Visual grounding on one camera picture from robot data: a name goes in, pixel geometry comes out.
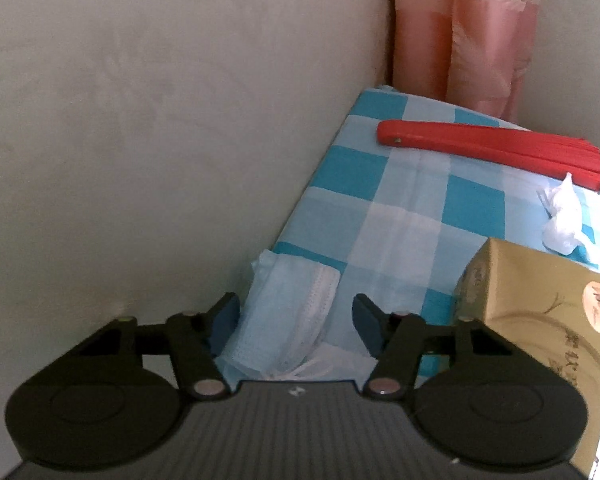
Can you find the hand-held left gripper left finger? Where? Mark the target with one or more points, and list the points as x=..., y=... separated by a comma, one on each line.
x=227, y=317

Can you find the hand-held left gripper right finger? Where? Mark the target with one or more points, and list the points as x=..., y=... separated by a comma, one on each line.
x=367, y=325

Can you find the blue face mask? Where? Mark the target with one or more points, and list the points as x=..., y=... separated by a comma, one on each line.
x=285, y=305

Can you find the blue checkered tablecloth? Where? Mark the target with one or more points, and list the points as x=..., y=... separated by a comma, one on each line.
x=410, y=200

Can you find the gold tissue box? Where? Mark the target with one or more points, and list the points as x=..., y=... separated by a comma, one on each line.
x=530, y=300

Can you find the red folded fan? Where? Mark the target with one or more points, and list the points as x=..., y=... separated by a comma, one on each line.
x=490, y=147

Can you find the pink striped curtain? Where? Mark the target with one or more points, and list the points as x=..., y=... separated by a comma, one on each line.
x=470, y=40

